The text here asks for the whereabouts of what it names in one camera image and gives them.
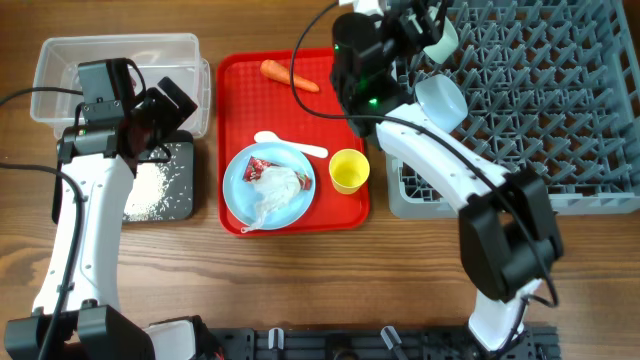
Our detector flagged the green bowl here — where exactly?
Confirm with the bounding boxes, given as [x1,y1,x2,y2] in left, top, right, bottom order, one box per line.
[423,18,459,64]

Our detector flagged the white rice leftovers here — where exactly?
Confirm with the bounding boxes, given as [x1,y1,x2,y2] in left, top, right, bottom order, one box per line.
[123,145,171,222]

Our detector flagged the light blue bowl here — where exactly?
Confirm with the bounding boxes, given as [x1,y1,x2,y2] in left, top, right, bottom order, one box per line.
[414,74,468,133]

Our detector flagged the white tissue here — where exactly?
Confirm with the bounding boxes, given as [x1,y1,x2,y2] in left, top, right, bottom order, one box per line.
[241,166,301,233]

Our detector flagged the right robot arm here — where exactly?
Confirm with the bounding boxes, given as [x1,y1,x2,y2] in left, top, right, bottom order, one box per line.
[330,1,563,355]

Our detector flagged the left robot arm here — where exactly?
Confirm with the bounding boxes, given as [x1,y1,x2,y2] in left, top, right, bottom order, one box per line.
[4,58,197,359]

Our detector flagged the grey dishwasher rack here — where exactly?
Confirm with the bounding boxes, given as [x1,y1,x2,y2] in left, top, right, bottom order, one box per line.
[397,0,639,215]

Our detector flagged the black plastic tray bin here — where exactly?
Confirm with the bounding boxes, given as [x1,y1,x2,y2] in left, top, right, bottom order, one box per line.
[57,131,195,229]

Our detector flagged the clear plastic storage bin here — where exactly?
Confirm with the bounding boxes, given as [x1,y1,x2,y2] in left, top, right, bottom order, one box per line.
[33,33,212,138]

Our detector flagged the white plastic spoon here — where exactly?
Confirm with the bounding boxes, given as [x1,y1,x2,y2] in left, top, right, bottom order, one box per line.
[254,131,329,159]

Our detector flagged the red snack wrapper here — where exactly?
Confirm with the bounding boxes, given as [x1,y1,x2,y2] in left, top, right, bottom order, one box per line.
[243,156,313,190]

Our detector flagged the light blue plate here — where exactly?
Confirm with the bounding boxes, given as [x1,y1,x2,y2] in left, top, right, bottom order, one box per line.
[222,142,316,233]

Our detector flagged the orange carrot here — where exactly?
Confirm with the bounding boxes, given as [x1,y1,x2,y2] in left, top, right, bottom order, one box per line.
[260,60,320,93]

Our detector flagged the red serving tray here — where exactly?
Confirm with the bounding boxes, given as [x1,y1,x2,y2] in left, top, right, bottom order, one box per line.
[216,50,370,235]

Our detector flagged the yellow plastic cup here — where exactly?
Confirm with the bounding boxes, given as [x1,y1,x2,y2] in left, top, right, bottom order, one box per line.
[329,149,370,195]

